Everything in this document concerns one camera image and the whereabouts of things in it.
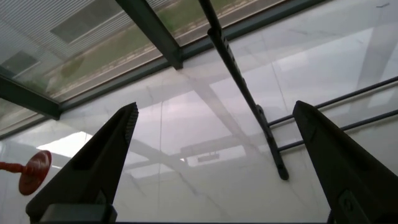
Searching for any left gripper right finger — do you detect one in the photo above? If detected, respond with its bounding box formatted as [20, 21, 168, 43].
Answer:
[292, 100, 398, 224]

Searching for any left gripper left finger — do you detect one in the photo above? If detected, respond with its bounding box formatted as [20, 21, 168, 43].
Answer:
[25, 101, 139, 223]

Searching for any black clothes rack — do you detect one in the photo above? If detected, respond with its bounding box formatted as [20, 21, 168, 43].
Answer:
[198, 0, 398, 181]

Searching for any red round wooden stand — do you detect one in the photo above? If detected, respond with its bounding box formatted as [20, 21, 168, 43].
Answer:
[0, 150, 53, 197]

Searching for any window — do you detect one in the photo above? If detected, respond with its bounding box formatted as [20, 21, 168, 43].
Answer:
[0, 0, 327, 141]

